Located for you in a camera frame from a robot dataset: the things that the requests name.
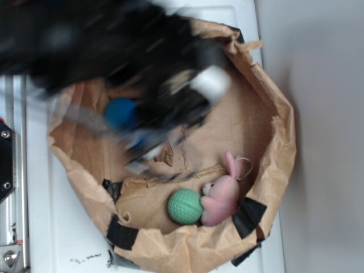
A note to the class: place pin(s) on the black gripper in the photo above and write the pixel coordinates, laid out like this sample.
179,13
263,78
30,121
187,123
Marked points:
178,73

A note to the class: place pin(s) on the brown wood chip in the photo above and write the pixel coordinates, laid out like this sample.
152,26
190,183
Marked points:
166,155

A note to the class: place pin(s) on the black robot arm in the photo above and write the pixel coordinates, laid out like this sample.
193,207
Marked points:
60,43

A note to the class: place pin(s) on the blue dimpled ball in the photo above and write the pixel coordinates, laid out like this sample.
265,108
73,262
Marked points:
121,113

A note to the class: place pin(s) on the brown paper bag bin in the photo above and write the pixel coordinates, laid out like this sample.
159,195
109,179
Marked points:
254,120

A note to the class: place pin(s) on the pink plush bunny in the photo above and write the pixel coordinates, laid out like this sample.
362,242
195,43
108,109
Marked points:
220,197

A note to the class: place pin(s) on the green dimpled ball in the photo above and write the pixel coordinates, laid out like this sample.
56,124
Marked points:
184,206

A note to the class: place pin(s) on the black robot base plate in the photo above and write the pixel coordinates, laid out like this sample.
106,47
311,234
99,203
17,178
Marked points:
6,161

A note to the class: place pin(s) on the aluminium frame rail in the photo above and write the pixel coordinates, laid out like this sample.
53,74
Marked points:
15,246

